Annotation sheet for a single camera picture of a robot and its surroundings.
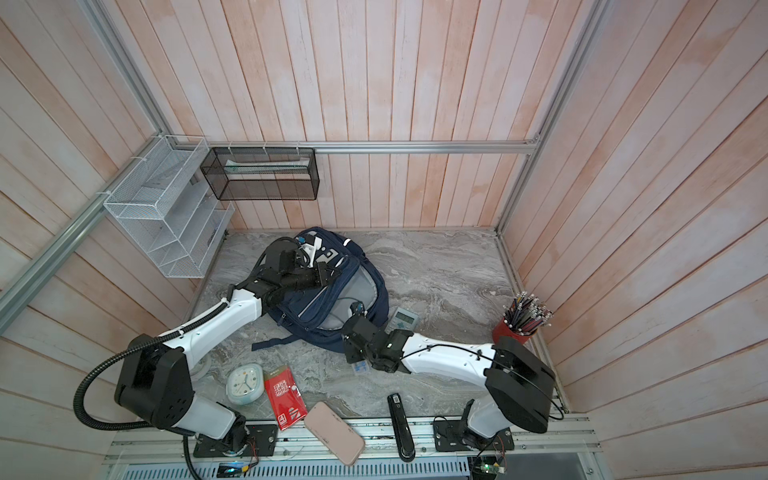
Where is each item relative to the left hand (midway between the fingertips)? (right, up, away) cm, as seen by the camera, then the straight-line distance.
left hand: (341, 276), depth 82 cm
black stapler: (+16, -37, -10) cm, 41 cm away
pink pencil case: (0, -39, -9) cm, 40 cm away
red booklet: (-15, -35, 0) cm, 38 cm away
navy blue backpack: (-5, -11, -3) cm, 12 cm away
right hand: (+2, -19, 0) cm, 19 cm away
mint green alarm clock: (-26, -29, -2) cm, 39 cm away
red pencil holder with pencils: (+51, -12, 0) cm, 52 cm away
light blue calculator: (+18, -15, +13) cm, 27 cm away
